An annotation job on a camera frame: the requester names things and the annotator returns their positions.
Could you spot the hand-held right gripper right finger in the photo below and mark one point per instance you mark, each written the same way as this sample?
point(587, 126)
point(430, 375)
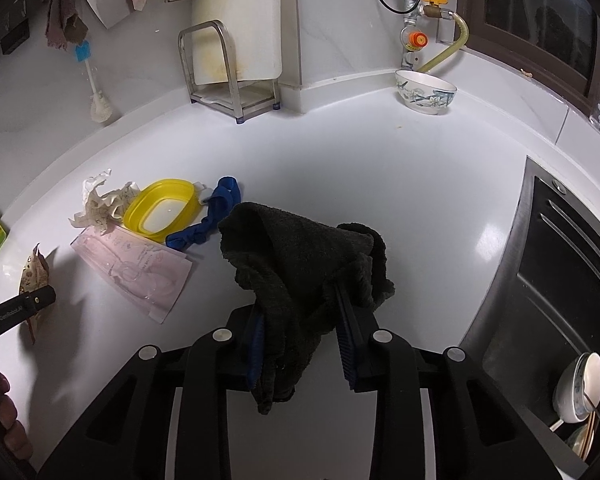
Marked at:
point(345, 350)

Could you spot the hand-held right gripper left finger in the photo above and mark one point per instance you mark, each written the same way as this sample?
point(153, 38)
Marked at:
point(254, 350)

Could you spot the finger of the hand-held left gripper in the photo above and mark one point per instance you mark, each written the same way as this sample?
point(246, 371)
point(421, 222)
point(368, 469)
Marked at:
point(15, 309)

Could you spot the small snack wrapper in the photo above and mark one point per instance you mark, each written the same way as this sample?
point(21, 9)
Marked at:
point(32, 275)

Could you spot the dark grey cloth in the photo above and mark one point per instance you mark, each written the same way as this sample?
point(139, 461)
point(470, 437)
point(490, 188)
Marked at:
point(290, 260)

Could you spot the person's left hand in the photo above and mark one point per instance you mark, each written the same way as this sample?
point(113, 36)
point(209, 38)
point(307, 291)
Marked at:
point(5, 412)

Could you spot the flat pink clear packet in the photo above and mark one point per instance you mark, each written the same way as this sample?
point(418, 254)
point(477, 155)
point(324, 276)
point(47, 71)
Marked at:
point(135, 270)

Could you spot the crumpled patterned paper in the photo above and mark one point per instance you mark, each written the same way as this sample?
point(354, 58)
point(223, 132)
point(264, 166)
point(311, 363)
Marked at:
point(102, 205)

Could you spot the yellow plastic lid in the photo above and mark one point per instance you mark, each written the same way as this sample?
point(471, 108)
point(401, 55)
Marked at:
point(136, 210)

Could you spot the black kitchen sink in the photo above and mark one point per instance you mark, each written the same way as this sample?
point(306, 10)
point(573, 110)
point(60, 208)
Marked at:
point(545, 285)

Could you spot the white bottle brush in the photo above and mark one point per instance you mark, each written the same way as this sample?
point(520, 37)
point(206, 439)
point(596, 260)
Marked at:
point(100, 107)

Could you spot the white bowl in sink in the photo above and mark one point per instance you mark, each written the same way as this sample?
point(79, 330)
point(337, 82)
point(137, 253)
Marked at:
point(592, 375)

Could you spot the white plate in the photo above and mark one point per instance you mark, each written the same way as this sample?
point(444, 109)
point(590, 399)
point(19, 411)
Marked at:
point(582, 442)

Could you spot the metal spoon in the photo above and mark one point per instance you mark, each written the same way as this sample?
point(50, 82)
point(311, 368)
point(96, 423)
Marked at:
point(597, 412)

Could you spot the floral ceramic bowl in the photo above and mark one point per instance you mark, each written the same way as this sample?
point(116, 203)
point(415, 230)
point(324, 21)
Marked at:
point(425, 92)

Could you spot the small black box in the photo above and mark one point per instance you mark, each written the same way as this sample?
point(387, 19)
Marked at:
point(15, 36)

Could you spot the metal cutting board rack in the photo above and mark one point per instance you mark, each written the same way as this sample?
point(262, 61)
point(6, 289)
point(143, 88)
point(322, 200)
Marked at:
point(232, 75)

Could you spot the brown rag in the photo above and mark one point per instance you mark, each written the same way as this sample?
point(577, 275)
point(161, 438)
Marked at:
point(65, 17)

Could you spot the metal cleaver blade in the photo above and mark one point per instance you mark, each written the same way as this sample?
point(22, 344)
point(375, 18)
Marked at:
point(107, 5)

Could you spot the gas regulator with orange cap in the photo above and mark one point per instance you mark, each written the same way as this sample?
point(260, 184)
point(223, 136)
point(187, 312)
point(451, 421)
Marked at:
point(417, 39)

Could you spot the white cutting board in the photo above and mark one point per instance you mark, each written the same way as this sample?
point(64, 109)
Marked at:
point(240, 10)

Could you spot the dark framed window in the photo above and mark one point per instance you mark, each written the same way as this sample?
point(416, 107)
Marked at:
point(540, 25)

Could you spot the black wall rail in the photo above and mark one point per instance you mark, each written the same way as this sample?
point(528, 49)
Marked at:
point(27, 7)

